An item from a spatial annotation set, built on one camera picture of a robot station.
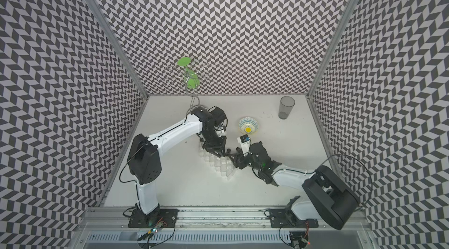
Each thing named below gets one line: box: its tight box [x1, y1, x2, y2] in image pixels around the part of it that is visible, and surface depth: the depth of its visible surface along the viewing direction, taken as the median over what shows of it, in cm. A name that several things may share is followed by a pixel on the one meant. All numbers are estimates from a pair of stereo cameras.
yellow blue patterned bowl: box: [237, 116, 259, 136], surface depth 103 cm
